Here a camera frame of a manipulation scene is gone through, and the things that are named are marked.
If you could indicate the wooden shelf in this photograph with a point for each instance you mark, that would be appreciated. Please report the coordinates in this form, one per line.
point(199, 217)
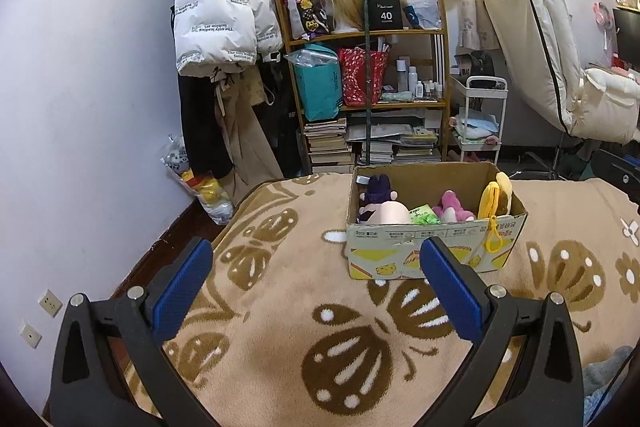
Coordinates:
point(360, 38)

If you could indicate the plastic bag of snacks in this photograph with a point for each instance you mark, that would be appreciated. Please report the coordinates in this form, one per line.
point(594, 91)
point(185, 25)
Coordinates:
point(207, 192)

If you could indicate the stack of books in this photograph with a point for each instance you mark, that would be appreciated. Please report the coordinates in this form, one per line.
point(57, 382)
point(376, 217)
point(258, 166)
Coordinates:
point(327, 147)

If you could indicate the white plastic bag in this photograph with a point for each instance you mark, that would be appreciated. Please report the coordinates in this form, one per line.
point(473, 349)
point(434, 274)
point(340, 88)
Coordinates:
point(422, 7)

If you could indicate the black coat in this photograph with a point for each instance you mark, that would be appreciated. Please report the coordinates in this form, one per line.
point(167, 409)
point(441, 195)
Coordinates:
point(200, 122)

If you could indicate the dark green pole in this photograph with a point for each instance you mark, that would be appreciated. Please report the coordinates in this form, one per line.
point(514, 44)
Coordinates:
point(368, 72)

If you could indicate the black monitor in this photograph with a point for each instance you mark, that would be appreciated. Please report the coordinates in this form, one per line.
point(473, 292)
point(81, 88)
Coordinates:
point(627, 32)

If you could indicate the group of small cosmetic bottles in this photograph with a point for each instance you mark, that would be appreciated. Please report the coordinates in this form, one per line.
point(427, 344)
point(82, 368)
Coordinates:
point(431, 89)

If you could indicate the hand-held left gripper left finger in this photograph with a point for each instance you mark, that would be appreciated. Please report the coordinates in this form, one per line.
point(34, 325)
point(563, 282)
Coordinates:
point(182, 292)

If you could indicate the beige coat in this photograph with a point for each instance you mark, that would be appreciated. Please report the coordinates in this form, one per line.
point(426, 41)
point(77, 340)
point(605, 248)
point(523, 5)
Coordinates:
point(245, 142)

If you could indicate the pink pig plush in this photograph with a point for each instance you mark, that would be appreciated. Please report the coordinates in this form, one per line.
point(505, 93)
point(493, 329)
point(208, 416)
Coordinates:
point(392, 213)

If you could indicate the white rolling cart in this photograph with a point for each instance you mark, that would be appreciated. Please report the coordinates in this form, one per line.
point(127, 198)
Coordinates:
point(480, 127)

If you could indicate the lavender-haired plush doll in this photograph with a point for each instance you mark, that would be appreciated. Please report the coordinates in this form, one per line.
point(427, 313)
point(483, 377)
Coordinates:
point(377, 189)

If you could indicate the white padded chair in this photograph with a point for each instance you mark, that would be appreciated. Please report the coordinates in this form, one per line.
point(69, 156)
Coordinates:
point(530, 32)

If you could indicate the black hanging garment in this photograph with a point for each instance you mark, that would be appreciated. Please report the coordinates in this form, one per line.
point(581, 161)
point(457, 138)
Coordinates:
point(285, 132)

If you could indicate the printed cardboard box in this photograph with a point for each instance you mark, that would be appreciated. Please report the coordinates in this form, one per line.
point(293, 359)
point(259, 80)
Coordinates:
point(390, 252)

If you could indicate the green tissue pack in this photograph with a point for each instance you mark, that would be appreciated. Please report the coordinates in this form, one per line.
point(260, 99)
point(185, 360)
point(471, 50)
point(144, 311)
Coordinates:
point(425, 214)

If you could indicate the white wall outlet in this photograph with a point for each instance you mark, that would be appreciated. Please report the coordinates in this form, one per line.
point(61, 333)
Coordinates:
point(30, 333)
point(50, 303)

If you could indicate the white bottle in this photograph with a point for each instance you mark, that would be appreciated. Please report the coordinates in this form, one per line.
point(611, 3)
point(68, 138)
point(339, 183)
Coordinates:
point(401, 77)
point(412, 82)

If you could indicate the red patterned bag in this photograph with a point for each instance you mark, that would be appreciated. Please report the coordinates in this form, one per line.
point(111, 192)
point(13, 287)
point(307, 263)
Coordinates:
point(360, 77)

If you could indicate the black box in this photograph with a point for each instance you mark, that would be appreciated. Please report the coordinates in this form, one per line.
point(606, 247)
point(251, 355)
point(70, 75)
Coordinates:
point(386, 12)

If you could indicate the yellow plush toy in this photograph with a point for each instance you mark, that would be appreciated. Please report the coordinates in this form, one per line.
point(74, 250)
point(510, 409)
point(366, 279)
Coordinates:
point(492, 202)

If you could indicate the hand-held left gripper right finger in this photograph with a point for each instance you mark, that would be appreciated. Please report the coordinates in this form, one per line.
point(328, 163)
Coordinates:
point(452, 292)

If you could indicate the teal bag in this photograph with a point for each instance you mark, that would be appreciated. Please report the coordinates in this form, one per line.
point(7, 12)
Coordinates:
point(315, 87)

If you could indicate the magenta plush toy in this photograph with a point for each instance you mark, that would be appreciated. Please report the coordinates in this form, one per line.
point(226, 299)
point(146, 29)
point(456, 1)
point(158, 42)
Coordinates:
point(450, 202)

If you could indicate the pile of magazines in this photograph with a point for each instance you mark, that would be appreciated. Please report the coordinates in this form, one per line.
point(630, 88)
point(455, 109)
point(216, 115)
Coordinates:
point(400, 142)

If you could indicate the pink black patterned bag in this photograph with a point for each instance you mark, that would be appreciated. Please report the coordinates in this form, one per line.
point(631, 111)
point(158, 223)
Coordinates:
point(302, 2)

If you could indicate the grey clothing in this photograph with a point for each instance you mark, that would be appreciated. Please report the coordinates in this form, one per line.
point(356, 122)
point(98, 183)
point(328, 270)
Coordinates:
point(605, 382)

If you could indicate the beige brown patterned blanket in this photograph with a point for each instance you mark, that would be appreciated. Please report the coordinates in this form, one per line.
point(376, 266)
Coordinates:
point(280, 307)

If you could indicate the pink desk fan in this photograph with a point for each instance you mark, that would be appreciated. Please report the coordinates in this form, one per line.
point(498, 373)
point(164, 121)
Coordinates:
point(604, 19)

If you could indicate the blonde wig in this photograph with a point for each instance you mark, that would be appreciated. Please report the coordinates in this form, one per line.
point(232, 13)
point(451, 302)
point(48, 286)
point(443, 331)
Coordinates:
point(342, 2)

